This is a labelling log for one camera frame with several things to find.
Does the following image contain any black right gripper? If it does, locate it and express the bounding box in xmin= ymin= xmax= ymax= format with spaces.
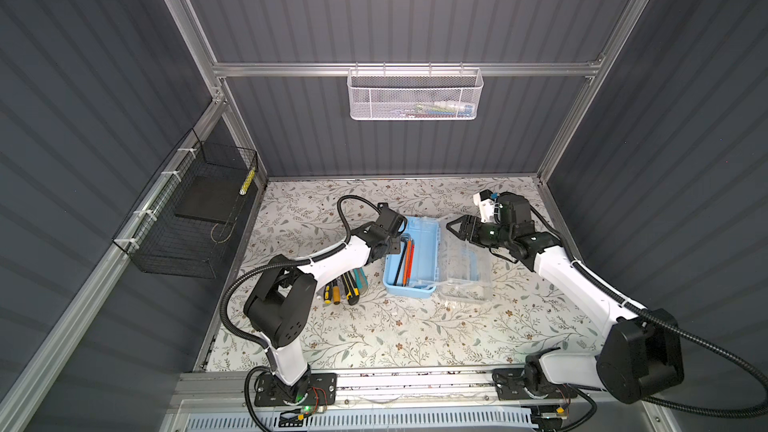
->
xmin=446 ymin=215 xmax=511 ymax=250

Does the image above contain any black hex key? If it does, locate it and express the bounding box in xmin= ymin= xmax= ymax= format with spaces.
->
xmin=393 ymin=237 xmax=410 ymax=286

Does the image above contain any orange hex key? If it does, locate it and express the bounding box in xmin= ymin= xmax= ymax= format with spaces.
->
xmin=400 ymin=240 xmax=414 ymax=287

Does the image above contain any red hex key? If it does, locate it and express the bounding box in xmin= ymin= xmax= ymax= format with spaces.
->
xmin=403 ymin=239 xmax=415 ymax=286

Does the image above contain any blue plastic tool box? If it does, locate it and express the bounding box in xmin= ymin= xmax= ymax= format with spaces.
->
xmin=383 ymin=216 xmax=493 ymax=303

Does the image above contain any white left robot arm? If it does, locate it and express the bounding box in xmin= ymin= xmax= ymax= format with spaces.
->
xmin=243 ymin=203 xmax=408 ymax=387

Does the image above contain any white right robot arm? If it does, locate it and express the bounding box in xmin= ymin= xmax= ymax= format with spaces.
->
xmin=446 ymin=190 xmax=684 ymax=404

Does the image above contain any yellow marker in basket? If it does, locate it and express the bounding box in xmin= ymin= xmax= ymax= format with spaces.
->
xmin=239 ymin=167 xmax=256 ymax=196

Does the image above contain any black pad in basket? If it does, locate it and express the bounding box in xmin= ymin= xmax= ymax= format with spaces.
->
xmin=174 ymin=176 xmax=244 ymax=224

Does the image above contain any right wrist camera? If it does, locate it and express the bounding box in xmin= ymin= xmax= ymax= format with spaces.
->
xmin=473 ymin=189 xmax=498 ymax=224

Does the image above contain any teal handled tool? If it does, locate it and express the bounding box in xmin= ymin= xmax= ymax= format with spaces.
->
xmin=354 ymin=268 xmax=369 ymax=295

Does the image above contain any white wire mesh basket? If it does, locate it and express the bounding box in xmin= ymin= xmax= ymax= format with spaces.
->
xmin=346 ymin=67 xmax=484 ymax=121

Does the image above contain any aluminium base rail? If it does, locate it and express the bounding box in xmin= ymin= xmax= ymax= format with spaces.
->
xmin=160 ymin=365 xmax=671 ymax=431

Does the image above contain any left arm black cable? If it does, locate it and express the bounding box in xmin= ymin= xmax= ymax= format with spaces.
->
xmin=219 ymin=194 xmax=385 ymax=432

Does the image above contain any black wire basket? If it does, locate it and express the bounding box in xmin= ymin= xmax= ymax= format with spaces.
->
xmin=113 ymin=132 xmax=259 ymax=279

